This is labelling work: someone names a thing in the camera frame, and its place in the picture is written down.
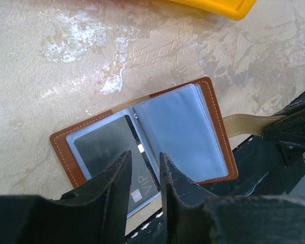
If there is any yellow plastic bin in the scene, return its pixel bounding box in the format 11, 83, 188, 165
171, 0, 256, 21

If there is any black VIP credit card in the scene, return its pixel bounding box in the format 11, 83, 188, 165
66, 114, 160, 216

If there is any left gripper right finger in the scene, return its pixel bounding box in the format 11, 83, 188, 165
160, 152, 215, 243

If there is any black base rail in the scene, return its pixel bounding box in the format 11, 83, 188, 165
124, 134, 305, 244

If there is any brown leather card holder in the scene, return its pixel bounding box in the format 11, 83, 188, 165
49, 76, 285, 194

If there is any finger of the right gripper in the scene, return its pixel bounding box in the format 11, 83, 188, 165
262, 97, 305, 149

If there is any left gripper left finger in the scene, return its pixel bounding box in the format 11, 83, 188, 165
50, 160, 129, 243

